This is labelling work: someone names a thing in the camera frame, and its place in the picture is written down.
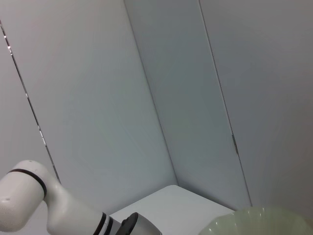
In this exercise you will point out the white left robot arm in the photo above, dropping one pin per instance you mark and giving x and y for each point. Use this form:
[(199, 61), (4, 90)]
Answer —
[(61, 208)]

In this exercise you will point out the translucent green fruit plate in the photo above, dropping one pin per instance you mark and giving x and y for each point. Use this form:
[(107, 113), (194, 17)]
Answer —
[(256, 222)]

